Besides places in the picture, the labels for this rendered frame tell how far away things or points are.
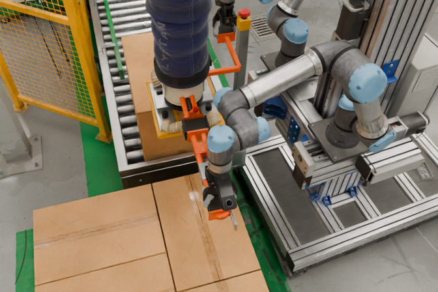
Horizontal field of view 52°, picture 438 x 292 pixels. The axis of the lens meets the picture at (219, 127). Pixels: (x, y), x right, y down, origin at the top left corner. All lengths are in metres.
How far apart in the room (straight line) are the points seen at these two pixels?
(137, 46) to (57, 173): 1.16
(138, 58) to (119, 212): 0.81
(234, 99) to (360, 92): 0.38
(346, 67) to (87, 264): 1.46
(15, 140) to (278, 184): 1.72
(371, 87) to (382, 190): 1.58
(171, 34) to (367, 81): 0.68
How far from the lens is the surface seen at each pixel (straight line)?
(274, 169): 2.87
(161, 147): 2.39
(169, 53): 1.68
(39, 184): 3.24
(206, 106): 1.94
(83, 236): 2.31
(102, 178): 3.14
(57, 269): 2.27
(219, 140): 1.25
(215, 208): 1.51
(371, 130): 1.73
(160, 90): 2.01
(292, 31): 2.13
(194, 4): 1.56
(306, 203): 2.77
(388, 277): 2.92
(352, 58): 1.45
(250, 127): 1.32
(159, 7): 1.57
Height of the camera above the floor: 2.53
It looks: 49 degrees down
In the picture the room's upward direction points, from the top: 2 degrees clockwise
